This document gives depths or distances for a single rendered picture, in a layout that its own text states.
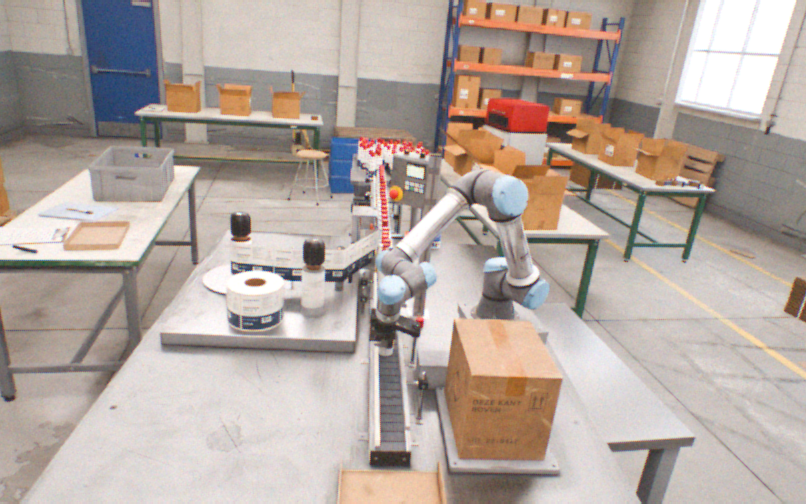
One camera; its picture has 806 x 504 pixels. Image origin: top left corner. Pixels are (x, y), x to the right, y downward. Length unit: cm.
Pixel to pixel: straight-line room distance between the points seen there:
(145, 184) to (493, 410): 279
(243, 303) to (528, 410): 103
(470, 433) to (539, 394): 21
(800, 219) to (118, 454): 730
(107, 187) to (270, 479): 261
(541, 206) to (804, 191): 460
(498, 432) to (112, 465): 99
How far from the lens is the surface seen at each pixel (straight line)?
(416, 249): 172
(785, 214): 796
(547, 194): 370
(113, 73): 986
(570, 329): 239
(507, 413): 152
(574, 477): 167
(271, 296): 199
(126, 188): 377
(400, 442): 156
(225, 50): 955
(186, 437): 169
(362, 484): 151
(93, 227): 338
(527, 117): 753
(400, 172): 212
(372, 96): 963
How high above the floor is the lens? 189
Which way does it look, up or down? 21 degrees down
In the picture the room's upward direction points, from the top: 6 degrees clockwise
